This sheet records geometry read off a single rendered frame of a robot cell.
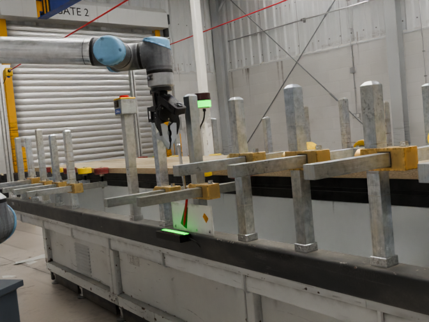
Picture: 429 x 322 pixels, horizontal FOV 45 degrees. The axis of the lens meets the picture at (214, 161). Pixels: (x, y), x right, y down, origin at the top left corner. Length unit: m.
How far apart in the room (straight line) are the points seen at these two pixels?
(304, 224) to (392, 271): 0.29
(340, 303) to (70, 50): 1.09
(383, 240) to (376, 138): 0.23
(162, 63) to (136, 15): 9.02
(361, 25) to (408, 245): 8.64
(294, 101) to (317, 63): 9.08
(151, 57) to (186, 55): 9.98
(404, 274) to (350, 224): 0.42
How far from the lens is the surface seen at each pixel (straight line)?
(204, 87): 3.43
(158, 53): 1.78
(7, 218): 2.03
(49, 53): 1.75
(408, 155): 1.18
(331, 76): 10.26
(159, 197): 1.67
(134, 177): 2.23
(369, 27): 9.85
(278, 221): 1.81
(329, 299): 1.44
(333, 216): 1.63
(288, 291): 1.55
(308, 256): 1.39
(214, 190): 1.74
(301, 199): 1.39
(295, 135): 1.38
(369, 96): 1.22
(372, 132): 1.22
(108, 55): 1.67
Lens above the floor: 1.04
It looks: 3 degrees down
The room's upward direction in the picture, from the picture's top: 5 degrees counter-clockwise
